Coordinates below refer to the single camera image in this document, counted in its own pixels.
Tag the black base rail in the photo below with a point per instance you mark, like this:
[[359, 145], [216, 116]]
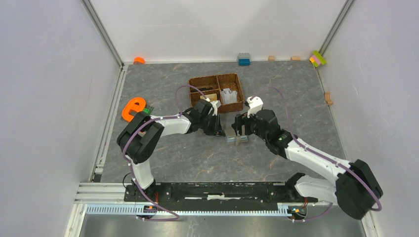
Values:
[[224, 196]]

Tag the blue grey toy brick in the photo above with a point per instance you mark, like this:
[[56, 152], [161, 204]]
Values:
[[244, 59]]

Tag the orange round cap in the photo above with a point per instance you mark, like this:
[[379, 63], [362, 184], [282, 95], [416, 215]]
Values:
[[138, 60]]

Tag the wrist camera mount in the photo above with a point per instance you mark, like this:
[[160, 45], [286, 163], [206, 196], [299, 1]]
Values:
[[255, 104], [215, 104]]

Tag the brown wicker divided basket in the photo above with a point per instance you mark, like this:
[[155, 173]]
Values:
[[219, 82]]

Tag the grey card holder wallet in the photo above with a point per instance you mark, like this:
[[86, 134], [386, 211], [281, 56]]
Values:
[[232, 138]]

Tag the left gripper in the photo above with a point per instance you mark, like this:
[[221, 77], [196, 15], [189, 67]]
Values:
[[217, 127]]

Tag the green toy block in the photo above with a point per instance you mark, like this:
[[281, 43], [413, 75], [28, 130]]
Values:
[[148, 110]]

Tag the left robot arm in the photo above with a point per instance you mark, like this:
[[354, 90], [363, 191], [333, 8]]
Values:
[[140, 137]]

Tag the white cards in basket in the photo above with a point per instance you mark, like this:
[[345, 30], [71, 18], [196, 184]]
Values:
[[228, 96]]

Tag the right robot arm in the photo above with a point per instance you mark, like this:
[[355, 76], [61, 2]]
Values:
[[350, 185]]

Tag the black item in basket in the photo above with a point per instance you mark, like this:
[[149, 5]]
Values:
[[201, 88]]

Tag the multicolour toy brick stack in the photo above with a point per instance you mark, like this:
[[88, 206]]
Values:
[[317, 59]]

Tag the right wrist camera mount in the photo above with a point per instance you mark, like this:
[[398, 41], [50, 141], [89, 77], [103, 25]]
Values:
[[255, 104]]

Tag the yellow card in basket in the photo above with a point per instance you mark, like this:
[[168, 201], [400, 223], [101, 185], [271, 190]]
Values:
[[212, 97]]

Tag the flat wooden block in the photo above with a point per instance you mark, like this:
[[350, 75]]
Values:
[[295, 58]]

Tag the orange plastic tape dispenser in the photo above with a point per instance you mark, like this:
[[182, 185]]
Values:
[[136, 104]]

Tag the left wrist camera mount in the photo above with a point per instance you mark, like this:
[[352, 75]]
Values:
[[215, 104]]

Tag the wooden arch block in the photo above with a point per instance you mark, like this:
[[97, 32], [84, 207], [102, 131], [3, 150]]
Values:
[[328, 98]]

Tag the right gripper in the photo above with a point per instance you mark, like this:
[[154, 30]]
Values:
[[239, 121]]

